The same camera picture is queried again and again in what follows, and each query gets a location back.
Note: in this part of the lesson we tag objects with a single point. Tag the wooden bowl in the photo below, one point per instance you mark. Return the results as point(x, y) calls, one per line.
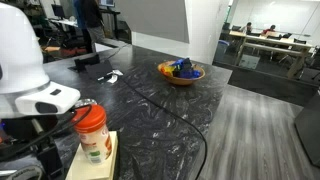
point(177, 80)

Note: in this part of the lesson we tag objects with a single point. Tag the seated person red shirt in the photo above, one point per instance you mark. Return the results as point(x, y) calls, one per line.
point(270, 29)

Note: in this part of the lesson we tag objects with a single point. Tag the black power outlet box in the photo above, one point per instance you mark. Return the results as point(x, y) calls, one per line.
point(94, 67)

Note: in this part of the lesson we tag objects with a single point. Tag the white paper slip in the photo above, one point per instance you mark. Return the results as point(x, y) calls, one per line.
point(111, 77)

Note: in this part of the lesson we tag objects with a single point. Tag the standing person dark clothes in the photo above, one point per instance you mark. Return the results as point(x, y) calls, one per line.
point(90, 18)

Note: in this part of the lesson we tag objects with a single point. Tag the grey wall panel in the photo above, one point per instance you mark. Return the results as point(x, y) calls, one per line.
point(161, 18)

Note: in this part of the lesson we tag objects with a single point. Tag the seated person dark shirt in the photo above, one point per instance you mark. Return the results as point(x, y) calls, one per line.
point(247, 29)

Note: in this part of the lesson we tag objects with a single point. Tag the black cabinet at right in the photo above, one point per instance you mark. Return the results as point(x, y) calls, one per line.
point(307, 124)

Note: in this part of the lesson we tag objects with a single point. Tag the orange lid plastic jar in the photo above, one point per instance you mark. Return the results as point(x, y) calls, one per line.
point(90, 124)

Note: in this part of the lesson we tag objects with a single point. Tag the long wooden office table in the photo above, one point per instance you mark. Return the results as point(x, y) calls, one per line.
point(282, 46)

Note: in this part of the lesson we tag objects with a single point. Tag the colourful toy blocks pile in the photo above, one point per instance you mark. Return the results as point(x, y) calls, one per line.
point(181, 68)

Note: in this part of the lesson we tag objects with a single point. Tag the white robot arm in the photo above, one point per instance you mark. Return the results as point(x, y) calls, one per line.
point(28, 98)

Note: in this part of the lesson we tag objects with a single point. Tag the cream square coasters stack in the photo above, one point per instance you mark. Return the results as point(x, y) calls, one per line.
point(81, 169)

